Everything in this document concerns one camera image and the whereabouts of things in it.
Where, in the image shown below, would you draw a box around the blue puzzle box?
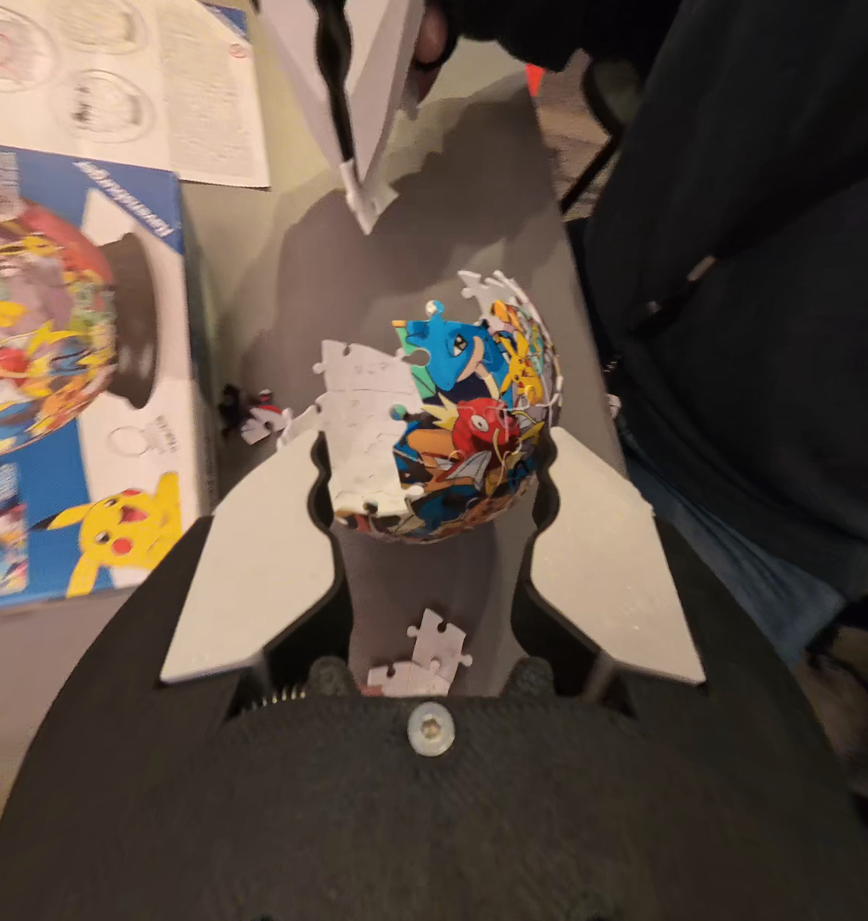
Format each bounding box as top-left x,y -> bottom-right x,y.
0,140 -> 215,616

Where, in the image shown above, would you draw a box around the person's blue jeans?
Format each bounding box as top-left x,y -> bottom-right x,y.
621,425 -> 845,663

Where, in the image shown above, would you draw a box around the person's right hand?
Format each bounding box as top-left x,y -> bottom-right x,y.
411,3 -> 455,103

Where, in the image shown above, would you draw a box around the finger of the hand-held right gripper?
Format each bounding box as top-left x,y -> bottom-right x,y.
342,0 -> 429,189
258,0 -> 354,172

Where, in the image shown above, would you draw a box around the white instruction sheet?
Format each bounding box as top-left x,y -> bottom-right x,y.
0,0 -> 271,189

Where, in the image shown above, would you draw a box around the loose white puzzle pieces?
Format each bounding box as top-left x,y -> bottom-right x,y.
365,608 -> 473,697

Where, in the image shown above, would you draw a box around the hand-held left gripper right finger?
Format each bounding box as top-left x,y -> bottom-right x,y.
512,426 -> 707,695

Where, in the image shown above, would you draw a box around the black strap with buckle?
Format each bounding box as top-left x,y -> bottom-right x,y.
560,130 -> 723,339

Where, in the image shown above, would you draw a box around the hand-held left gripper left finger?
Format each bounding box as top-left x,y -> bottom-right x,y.
159,430 -> 354,693

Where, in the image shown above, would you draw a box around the person's right forearm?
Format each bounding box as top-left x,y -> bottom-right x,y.
437,0 -> 669,73

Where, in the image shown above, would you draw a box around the black red puzzle piece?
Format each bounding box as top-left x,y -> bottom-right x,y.
218,385 -> 294,443

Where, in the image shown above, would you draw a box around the colourful puzzle ball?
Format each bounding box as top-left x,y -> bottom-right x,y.
277,270 -> 566,542

